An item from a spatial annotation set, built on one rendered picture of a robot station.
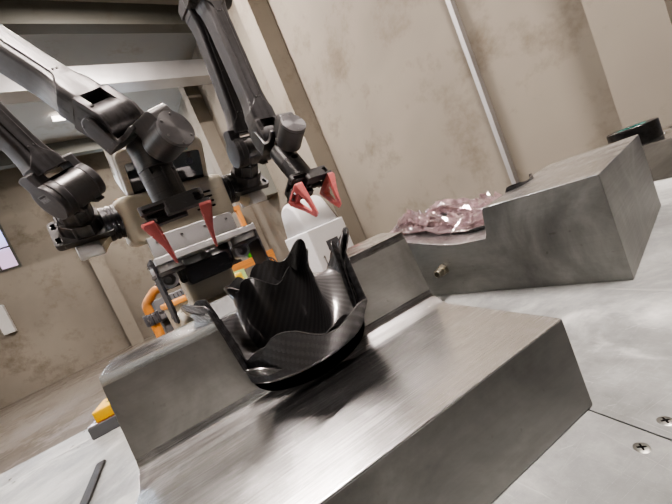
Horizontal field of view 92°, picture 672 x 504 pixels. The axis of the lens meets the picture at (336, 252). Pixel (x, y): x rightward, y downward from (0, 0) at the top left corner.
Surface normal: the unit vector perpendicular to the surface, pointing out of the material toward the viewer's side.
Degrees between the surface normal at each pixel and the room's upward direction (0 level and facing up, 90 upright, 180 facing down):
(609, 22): 90
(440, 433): 90
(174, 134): 89
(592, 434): 0
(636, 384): 0
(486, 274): 90
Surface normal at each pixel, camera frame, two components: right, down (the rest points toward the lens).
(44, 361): 0.54, -0.14
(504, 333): -0.39, -0.92
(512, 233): -0.71, 0.36
